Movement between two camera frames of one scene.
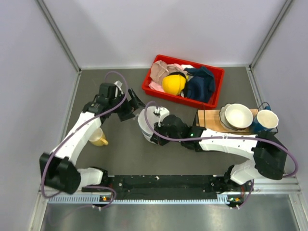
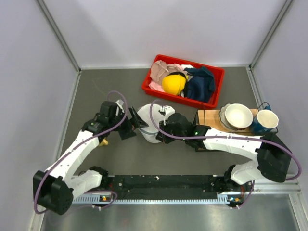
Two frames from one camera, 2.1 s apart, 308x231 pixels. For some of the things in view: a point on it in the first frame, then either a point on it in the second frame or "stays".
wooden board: [209, 121] stays
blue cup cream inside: [265, 119] stays
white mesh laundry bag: [152, 118] stays
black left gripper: [135, 103] to [128, 132]
